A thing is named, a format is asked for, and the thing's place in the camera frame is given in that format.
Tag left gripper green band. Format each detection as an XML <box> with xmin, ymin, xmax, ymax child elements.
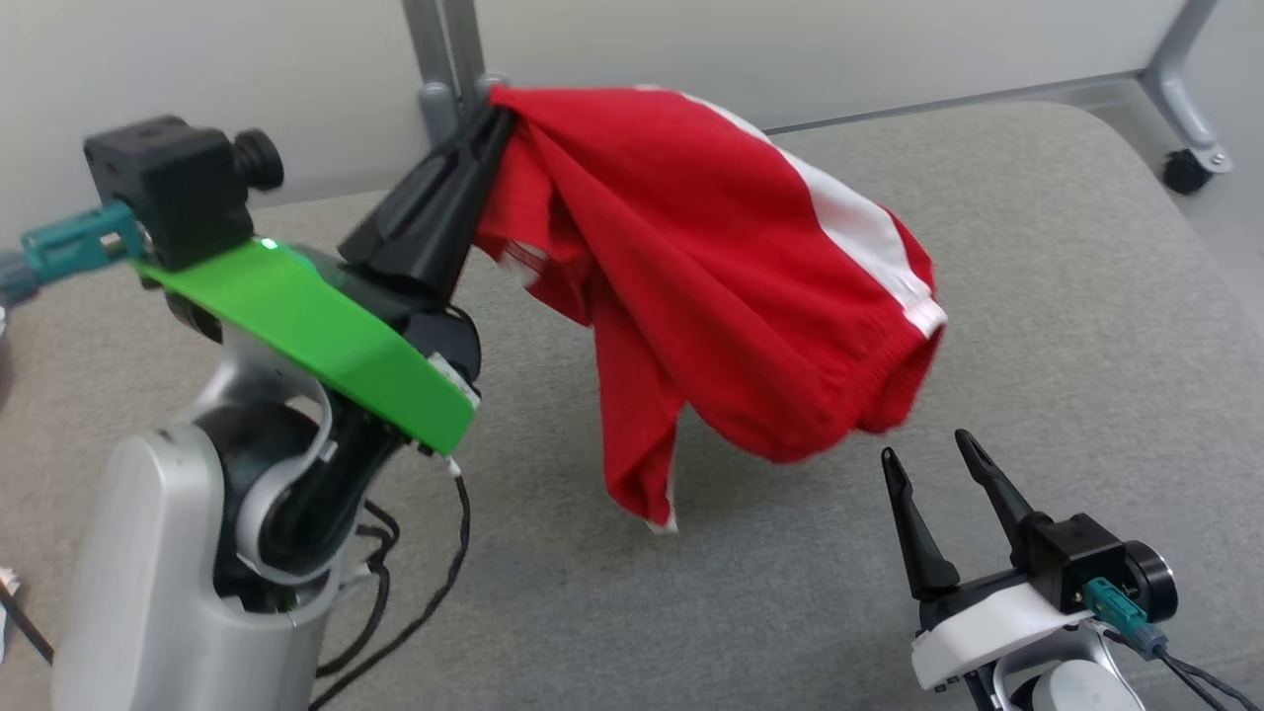
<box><xmin>136</xmin><ymin>103</ymin><xmax>515</xmax><ymax>457</ymax></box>

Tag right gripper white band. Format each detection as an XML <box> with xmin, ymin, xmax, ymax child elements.
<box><xmin>881</xmin><ymin>430</ymin><xmax>1095</xmax><ymax>692</ymax></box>

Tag red shorts with white stripe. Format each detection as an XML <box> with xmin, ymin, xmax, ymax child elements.
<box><xmin>474</xmin><ymin>84</ymin><xmax>949</xmax><ymax>535</ymax></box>

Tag black round right gripper motor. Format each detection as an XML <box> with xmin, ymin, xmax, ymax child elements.
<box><xmin>1124</xmin><ymin>540</ymin><xmax>1180</xmax><ymax>624</ymax></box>

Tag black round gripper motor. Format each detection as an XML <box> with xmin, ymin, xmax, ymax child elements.
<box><xmin>163</xmin><ymin>286</ymin><xmax>226</xmax><ymax>343</ymax></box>
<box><xmin>1124</xmin><ymin>540</ymin><xmax>1180</xmax><ymax>624</ymax></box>

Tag black round left gripper motor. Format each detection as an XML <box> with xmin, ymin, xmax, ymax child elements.
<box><xmin>163</xmin><ymin>286</ymin><xmax>226</xmax><ymax>343</ymax></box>

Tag black caster wheel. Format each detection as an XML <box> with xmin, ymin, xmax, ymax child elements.
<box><xmin>1162</xmin><ymin>148</ymin><xmax>1215</xmax><ymax>197</ymax></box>

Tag grey partition foot leg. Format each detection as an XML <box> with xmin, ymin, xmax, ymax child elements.
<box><xmin>1139</xmin><ymin>0</ymin><xmax>1235</xmax><ymax>174</ymax></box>

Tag left camera cable teal plug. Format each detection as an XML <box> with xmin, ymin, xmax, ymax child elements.
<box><xmin>0</xmin><ymin>201</ymin><xmax>141</xmax><ymax>665</ymax></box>

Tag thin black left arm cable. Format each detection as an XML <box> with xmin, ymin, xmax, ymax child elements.
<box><xmin>309</xmin><ymin>456</ymin><xmax>473</xmax><ymax>711</ymax></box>
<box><xmin>314</xmin><ymin>499</ymin><xmax>402</xmax><ymax>679</ymax></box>

